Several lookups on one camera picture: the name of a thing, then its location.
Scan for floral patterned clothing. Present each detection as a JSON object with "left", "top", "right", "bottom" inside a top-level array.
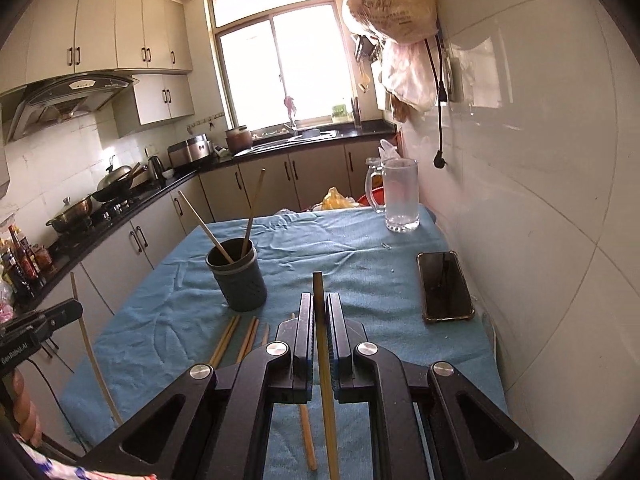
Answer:
[{"left": 14, "top": 434, "right": 157, "bottom": 480}]

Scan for white upper cabinets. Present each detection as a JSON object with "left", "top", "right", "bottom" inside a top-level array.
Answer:
[{"left": 0, "top": 0, "right": 195, "bottom": 95}]

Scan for clear glass mug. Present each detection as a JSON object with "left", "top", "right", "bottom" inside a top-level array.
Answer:
[{"left": 381, "top": 158, "right": 421, "bottom": 234}]

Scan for blue tablecloth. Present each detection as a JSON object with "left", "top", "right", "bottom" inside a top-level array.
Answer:
[{"left": 60, "top": 202, "right": 508, "bottom": 480}]

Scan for glass range hood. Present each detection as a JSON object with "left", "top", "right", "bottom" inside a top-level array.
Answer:
[{"left": 0, "top": 74, "right": 140, "bottom": 144}]

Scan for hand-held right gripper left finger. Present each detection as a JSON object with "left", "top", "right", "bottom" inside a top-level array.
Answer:
[{"left": 75, "top": 292, "right": 318, "bottom": 480}]

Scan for yellow plastic bag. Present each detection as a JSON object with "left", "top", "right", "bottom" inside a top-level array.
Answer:
[{"left": 320, "top": 187, "right": 359, "bottom": 211}]

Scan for person's left hand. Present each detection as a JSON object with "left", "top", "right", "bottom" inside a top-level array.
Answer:
[{"left": 12, "top": 365, "right": 44, "bottom": 447}]

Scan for cluster of sauce bottles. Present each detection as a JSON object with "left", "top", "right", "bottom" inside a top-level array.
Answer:
[{"left": 0, "top": 224, "right": 54, "bottom": 302}]

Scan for brown clay pot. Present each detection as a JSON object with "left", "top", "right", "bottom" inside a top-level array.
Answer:
[{"left": 224, "top": 125, "right": 251, "bottom": 155}]

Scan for steel kettle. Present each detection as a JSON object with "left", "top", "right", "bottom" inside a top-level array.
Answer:
[{"left": 145, "top": 154, "right": 167, "bottom": 184}]

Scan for red plastic basin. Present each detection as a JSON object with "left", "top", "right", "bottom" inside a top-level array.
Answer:
[{"left": 357, "top": 185, "right": 386, "bottom": 209}]

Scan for thin black cable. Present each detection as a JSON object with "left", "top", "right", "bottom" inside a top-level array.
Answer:
[{"left": 27, "top": 357, "right": 87, "bottom": 457}]

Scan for steel kitchen sink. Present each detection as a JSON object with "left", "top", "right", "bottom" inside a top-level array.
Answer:
[{"left": 235, "top": 128, "right": 339, "bottom": 154}]

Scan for black power cable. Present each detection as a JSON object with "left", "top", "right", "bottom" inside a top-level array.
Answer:
[{"left": 424, "top": 35, "right": 449, "bottom": 169}]

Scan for beige hanging plastic bag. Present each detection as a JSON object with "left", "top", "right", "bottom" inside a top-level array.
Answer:
[{"left": 342, "top": 0, "right": 442, "bottom": 45}]

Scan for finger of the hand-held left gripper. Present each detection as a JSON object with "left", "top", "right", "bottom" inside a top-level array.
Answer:
[{"left": 44, "top": 298, "right": 84, "bottom": 334}]

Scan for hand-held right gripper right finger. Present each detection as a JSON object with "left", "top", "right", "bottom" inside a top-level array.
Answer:
[{"left": 326, "top": 293, "right": 576, "bottom": 480}]

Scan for steel canisters on counter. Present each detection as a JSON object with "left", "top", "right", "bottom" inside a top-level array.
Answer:
[{"left": 167, "top": 133, "right": 215, "bottom": 169}]

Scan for black kitchen countertop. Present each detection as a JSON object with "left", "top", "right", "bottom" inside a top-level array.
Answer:
[{"left": 10, "top": 121, "right": 401, "bottom": 311}]

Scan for black wok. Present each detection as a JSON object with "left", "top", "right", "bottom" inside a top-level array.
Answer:
[{"left": 92, "top": 155, "right": 149, "bottom": 204}]

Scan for kitchen window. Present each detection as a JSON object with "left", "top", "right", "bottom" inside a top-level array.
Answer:
[{"left": 203, "top": 0, "right": 362, "bottom": 134}]

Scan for dark grey utensil holder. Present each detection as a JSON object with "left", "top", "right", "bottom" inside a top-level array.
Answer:
[{"left": 206, "top": 238, "right": 268, "bottom": 312}]

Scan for small white wall cabinet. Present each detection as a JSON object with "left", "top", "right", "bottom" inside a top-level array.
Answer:
[{"left": 112, "top": 74, "right": 196, "bottom": 139}]

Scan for steel cooking pot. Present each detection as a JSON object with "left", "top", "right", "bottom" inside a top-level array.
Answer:
[{"left": 45, "top": 196, "right": 96, "bottom": 235}]

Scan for gas stove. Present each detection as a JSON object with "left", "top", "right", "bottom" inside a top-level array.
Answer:
[{"left": 50, "top": 194, "right": 152, "bottom": 242}]

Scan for white cabinets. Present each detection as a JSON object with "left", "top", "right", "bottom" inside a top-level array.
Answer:
[
  {"left": 0, "top": 0, "right": 195, "bottom": 95},
  {"left": 27, "top": 139, "right": 402, "bottom": 391}
]

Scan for white wall socket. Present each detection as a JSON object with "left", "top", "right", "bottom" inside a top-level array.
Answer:
[{"left": 445, "top": 54, "right": 467, "bottom": 104}]

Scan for white lower cabinets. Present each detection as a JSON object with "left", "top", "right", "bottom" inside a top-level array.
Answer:
[{"left": 27, "top": 139, "right": 402, "bottom": 391}]

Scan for pink hanging plastic bag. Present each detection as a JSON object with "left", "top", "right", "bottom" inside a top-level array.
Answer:
[{"left": 378, "top": 37, "right": 442, "bottom": 113}]

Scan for black smartphone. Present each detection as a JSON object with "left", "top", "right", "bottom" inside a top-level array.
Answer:
[{"left": 416, "top": 250, "right": 476, "bottom": 324}]

